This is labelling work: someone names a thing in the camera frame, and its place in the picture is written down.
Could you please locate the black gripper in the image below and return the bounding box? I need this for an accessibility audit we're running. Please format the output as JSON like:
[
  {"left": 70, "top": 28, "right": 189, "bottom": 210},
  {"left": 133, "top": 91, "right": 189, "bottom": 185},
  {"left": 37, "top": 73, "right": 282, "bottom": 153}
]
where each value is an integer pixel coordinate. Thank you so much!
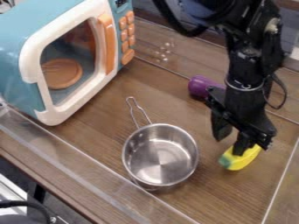
[{"left": 206, "top": 80, "right": 277, "bottom": 156}]

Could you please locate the yellow toy banana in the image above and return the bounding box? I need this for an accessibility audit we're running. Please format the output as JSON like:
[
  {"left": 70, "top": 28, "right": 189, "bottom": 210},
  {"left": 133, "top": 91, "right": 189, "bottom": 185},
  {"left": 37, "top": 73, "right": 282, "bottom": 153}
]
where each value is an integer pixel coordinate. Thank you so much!
[{"left": 219, "top": 144, "right": 262, "bottom": 171}]

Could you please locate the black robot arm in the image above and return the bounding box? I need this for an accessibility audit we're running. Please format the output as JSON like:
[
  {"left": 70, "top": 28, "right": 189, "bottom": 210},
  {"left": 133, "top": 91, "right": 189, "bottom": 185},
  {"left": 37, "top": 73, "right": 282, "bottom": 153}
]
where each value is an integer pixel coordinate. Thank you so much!
[{"left": 195, "top": 0, "right": 285, "bottom": 156}]

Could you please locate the purple toy eggplant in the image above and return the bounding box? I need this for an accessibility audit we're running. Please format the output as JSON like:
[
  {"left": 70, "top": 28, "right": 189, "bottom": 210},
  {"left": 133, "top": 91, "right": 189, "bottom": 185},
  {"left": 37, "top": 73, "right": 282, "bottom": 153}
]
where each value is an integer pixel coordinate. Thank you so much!
[{"left": 189, "top": 75, "right": 226, "bottom": 98}]

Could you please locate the clear acrylic barrier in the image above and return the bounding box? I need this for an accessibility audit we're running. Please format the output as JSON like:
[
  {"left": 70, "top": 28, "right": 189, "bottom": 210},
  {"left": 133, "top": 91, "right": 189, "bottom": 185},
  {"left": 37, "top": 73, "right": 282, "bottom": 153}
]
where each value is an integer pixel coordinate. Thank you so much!
[{"left": 0, "top": 99, "right": 201, "bottom": 224}]

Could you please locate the blue toy microwave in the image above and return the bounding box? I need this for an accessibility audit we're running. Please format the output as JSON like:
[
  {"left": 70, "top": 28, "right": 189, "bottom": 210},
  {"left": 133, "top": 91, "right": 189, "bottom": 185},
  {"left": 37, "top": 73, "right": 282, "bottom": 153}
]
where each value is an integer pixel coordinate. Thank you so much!
[{"left": 0, "top": 0, "right": 137, "bottom": 126}]

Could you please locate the silver pot with handle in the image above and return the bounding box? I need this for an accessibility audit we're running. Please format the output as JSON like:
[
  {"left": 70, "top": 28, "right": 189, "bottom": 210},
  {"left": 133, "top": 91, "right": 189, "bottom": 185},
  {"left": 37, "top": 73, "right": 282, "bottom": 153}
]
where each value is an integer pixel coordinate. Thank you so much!
[{"left": 122, "top": 96, "right": 201, "bottom": 192}]

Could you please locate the black cable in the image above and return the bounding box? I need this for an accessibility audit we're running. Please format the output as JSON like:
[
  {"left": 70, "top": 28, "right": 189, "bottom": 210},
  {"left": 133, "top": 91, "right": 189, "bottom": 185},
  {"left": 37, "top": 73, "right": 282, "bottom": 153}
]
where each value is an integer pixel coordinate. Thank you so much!
[{"left": 0, "top": 200, "right": 58, "bottom": 224}]

